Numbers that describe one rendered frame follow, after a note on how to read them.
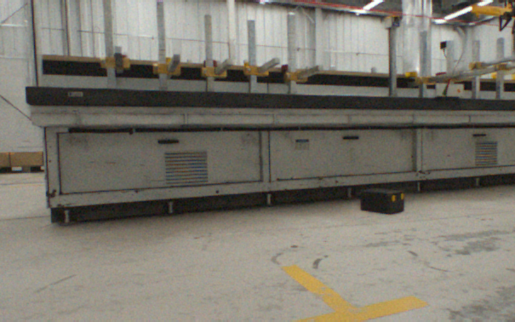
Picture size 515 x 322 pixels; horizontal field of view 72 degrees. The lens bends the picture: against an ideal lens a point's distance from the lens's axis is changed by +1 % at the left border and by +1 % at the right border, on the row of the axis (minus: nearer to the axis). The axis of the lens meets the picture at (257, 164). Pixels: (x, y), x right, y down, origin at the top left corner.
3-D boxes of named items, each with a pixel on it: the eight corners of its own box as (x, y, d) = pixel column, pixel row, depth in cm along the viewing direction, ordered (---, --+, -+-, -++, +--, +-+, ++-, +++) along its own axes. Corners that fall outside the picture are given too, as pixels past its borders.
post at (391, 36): (397, 96, 237) (397, 27, 234) (391, 96, 235) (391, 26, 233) (392, 97, 241) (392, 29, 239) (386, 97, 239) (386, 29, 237)
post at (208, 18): (214, 103, 195) (211, 14, 192) (208, 103, 194) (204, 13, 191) (213, 104, 198) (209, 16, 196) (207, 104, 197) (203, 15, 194)
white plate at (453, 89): (463, 98, 256) (464, 83, 256) (436, 97, 247) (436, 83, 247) (463, 98, 257) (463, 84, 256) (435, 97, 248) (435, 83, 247)
